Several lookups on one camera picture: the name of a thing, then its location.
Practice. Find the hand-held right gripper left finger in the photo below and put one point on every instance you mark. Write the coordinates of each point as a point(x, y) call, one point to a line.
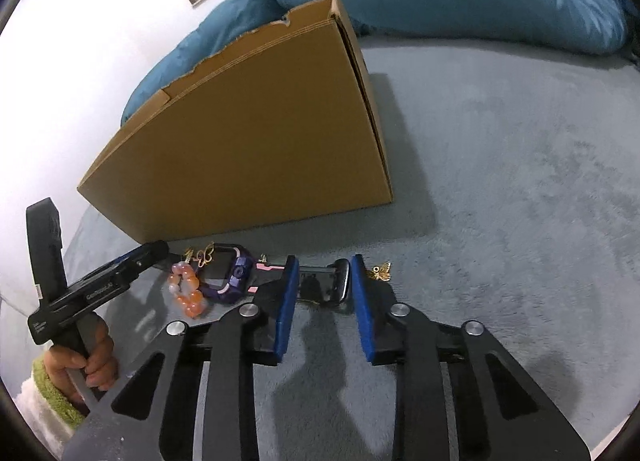
point(287, 306)

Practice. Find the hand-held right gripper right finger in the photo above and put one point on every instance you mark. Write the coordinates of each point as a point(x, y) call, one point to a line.
point(362, 311)

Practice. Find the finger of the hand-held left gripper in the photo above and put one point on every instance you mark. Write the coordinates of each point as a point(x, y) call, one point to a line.
point(145, 255)

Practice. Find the purple pink smartwatch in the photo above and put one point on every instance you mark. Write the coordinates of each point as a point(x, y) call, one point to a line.
point(227, 273)

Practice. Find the brown cardboard box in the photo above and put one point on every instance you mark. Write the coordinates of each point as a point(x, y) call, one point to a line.
point(250, 141)

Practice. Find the person's left forearm fuzzy sleeve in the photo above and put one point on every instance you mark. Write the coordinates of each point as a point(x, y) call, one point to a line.
point(55, 406)

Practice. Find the person's left hand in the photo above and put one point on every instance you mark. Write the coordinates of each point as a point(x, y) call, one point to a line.
point(100, 351)

